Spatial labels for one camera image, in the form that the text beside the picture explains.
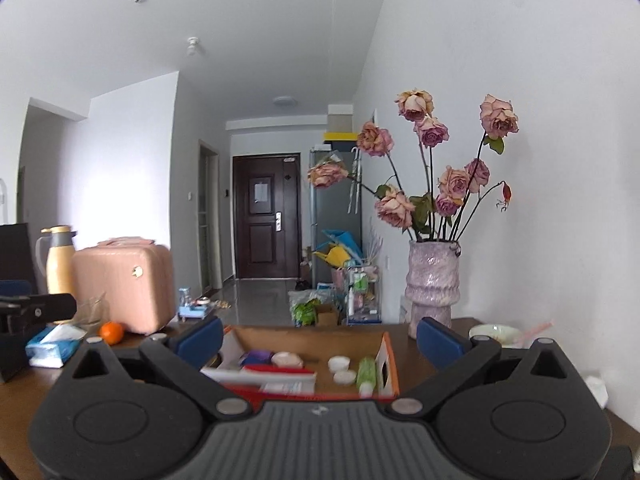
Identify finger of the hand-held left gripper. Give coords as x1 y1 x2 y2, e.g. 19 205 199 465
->
0 293 78 327
0 279 33 298

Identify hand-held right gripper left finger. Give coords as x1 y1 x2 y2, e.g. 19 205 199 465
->
62 316 253 421

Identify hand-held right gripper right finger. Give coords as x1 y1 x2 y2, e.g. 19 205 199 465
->
387 316 581 421

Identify red cardboard box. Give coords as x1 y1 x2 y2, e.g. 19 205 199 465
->
200 324 401 402

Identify black paper bag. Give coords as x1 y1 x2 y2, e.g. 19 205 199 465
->
0 222 39 384

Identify clear glass cup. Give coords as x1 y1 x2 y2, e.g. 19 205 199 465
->
74 294 109 334

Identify yellow thermos jug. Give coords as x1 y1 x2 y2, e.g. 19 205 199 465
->
35 225 78 326

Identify blue tissue pack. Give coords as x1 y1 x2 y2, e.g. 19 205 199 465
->
24 323 87 369

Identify pale green bowl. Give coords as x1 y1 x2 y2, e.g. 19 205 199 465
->
468 323 524 349

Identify pink ceramic vase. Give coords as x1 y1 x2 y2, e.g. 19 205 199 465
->
404 239 462 340

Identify orange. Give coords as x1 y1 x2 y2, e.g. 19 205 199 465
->
99 320 125 345

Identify pink suitcase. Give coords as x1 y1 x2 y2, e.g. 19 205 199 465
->
71 238 176 335

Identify clear plastic rack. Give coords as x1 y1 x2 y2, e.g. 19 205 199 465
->
344 262 382 326

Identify pink spoon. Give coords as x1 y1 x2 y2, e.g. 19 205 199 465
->
519 320 555 347

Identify green plastic bag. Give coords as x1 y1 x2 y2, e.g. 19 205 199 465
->
289 292 321 329

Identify small brown cardboard box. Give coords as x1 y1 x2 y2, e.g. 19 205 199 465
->
315 304 341 329

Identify white dried twigs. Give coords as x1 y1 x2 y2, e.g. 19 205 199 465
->
367 219 386 266

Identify dark brown door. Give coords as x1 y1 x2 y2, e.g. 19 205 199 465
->
232 153 302 281

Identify blue yellow plastic item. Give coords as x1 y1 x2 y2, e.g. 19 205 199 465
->
314 229 362 269

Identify dried pink roses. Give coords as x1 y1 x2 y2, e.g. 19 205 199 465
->
307 88 520 243

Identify crumpled white tissue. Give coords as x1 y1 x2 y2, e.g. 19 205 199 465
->
584 374 609 409

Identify grey refrigerator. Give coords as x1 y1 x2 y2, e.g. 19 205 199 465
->
308 146 363 286

